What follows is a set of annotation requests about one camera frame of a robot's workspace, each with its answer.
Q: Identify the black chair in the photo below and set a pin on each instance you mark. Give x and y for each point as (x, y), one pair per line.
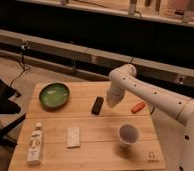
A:
(0, 110)

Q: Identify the white paper cup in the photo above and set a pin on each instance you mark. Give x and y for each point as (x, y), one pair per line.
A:
(127, 135)

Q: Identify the white plastic bottle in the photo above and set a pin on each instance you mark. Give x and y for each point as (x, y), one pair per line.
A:
(35, 149)

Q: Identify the green ceramic bowl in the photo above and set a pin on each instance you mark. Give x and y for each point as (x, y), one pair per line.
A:
(54, 95)

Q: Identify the orange carrot toy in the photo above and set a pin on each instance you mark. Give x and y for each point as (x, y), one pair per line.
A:
(138, 107)

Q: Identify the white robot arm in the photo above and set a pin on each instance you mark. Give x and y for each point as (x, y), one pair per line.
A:
(177, 106)

